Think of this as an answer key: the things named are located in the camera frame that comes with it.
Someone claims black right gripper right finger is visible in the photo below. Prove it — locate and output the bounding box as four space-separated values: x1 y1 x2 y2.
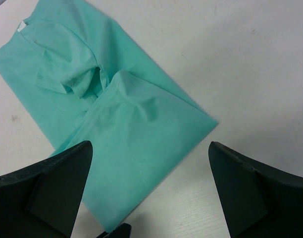
208 142 303 238

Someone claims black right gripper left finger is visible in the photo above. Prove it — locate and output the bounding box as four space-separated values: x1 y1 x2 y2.
0 141 93 238

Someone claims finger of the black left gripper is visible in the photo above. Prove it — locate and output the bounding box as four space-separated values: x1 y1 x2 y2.
97 223 132 238

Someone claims mint green t shirt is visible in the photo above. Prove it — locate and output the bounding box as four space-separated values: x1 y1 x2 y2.
0 0 217 232

